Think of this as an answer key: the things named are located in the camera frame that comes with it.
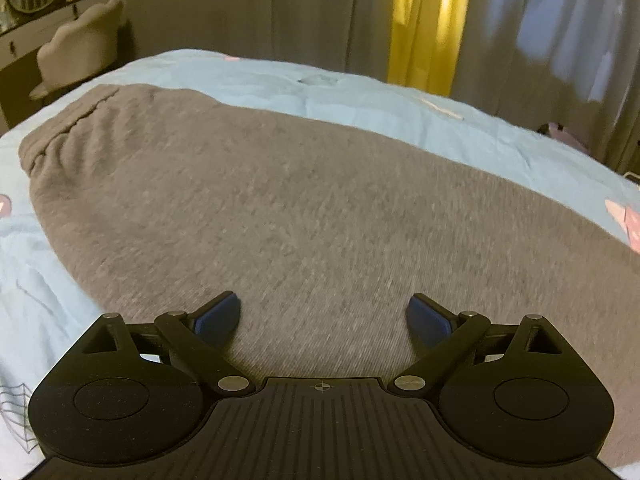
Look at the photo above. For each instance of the yellow curtain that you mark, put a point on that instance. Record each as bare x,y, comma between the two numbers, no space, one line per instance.
430,25

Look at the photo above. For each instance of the grey dressing table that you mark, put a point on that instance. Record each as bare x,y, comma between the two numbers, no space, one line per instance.
15,55

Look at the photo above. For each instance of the purple basket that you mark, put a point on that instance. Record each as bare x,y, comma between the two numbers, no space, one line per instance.
562,134

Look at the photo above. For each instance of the grey pants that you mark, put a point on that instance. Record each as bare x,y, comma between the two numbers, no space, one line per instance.
300,210

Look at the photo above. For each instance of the grey plush chair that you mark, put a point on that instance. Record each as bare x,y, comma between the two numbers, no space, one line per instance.
80,40

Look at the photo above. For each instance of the light blue mushroom print blanket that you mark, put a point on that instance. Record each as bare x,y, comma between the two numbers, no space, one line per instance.
350,95

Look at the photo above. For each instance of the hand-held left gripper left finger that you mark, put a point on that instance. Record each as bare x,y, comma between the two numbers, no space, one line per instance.
220,316

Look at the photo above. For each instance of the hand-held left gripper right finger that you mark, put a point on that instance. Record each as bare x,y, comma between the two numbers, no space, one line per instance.
425,317

